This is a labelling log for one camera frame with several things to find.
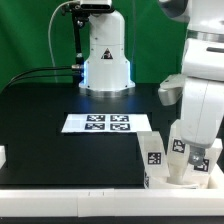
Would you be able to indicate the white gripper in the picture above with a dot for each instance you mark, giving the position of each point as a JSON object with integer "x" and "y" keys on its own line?
{"x": 201, "y": 115}

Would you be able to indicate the white round stool seat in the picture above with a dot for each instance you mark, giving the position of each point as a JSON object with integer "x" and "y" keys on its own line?
{"x": 161, "y": 182}

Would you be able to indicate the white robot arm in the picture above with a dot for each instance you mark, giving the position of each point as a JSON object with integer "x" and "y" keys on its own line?
{"x": 107, "y": 71}

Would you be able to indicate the white L-shaped fence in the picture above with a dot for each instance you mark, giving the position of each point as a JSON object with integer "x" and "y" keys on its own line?
{"x": 116, "y": 202}

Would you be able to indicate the white marker sheet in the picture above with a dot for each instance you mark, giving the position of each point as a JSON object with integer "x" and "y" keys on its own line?
{"x": 106, "y": 123}

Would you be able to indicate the black camera stand pole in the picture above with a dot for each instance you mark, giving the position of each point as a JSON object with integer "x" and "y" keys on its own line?
{"x": 79, "y": 19}

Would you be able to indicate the black camera on stand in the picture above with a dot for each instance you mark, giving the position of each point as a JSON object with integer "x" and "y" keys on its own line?
{"x": 96, "y": 6}

